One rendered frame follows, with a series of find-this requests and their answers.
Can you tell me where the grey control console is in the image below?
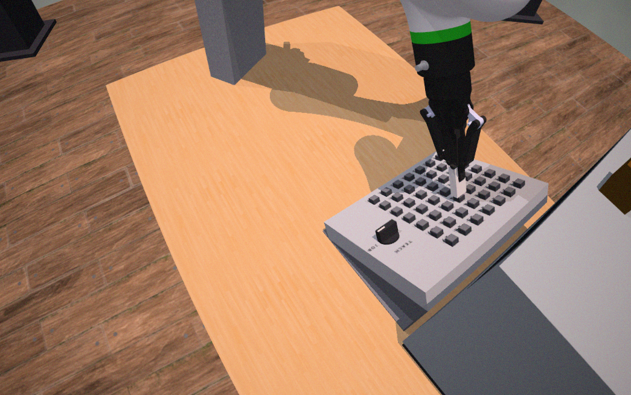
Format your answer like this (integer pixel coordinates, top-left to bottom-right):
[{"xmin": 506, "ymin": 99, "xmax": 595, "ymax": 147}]
[{"xmin": 323, "ymin": 128, "xmax": 631, "ymax": 395}]

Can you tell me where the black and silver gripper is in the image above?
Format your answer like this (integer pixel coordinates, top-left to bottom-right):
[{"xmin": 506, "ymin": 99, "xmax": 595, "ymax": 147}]
[{"xmin": 420, "ymin": 71, "xmax": 487, "ymax": 198}]

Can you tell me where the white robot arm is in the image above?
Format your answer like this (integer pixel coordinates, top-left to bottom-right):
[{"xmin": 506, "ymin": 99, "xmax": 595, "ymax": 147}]
[{"xmin": 400, "ymin": 0, "xmax": 530, "ymax": 80}]

